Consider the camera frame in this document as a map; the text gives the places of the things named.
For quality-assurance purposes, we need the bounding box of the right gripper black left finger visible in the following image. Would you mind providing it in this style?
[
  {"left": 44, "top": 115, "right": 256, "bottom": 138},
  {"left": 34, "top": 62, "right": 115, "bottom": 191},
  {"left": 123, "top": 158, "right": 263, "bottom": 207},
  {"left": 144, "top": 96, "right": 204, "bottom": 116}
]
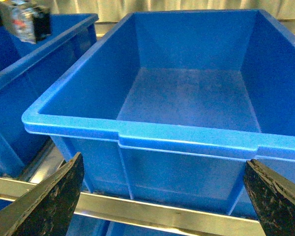
[{"left": 0, "top": 152, "right": 85, "bottom": 236}]

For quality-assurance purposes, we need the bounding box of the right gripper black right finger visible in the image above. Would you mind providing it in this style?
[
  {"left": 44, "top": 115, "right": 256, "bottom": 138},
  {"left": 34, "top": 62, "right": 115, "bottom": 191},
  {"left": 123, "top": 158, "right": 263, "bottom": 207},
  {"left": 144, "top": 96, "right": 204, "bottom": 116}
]
[{"left": 243, "top": 159, "right": 295, "bottom": 236}]

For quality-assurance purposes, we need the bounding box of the metal front rack bar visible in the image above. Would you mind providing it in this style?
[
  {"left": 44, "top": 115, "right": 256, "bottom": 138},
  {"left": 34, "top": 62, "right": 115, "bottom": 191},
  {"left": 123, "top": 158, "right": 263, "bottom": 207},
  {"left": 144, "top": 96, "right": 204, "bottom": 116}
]
[{"left": 0, "top": 176, "right": 267, "bottom": 236}]

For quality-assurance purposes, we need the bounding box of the left blue plastic bin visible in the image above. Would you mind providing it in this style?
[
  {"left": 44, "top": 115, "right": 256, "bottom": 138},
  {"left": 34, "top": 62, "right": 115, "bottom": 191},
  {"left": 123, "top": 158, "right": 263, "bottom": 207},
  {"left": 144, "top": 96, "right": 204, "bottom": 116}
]
[{"left": 0, "top": 13, "right": 98, "bottom": 177}]

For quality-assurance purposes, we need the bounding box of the blue plastic bin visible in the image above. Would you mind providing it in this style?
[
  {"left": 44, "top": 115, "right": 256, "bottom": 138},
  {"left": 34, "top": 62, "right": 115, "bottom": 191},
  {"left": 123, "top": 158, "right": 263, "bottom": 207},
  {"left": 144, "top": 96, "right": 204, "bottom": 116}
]
[
  {"left": 22, "top": 10, "right": 295, "bottom": 218},
  {"left": 0, "top": 13, "right": 98, "bottom": 177}
]

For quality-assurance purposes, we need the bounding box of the middle blue plastic bin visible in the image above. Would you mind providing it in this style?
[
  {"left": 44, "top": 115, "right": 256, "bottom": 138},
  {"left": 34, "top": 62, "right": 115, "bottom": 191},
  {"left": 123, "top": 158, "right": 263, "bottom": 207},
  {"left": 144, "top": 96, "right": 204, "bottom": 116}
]
[{"left": 22, "top": 10, "right": 295, "bottom": 218}]

